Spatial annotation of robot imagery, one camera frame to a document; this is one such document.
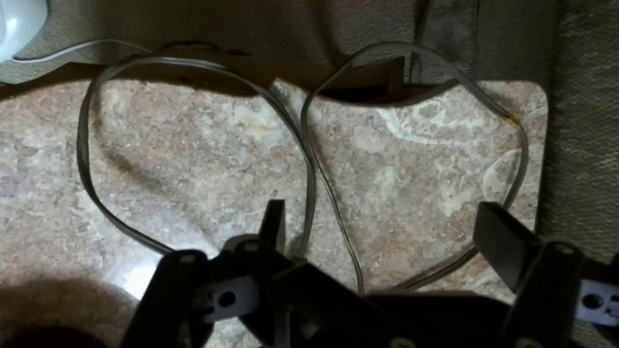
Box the thin white cable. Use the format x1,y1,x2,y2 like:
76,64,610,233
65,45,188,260
12,37,154,66

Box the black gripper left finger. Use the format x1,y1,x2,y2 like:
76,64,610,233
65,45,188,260
123,200,306,348

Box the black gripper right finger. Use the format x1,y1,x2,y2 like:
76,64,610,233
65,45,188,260
473,202,619,348

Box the white rounded object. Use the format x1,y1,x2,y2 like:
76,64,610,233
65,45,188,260
0,0,53,66

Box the marble top side table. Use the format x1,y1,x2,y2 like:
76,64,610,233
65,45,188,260
0,57,552,348

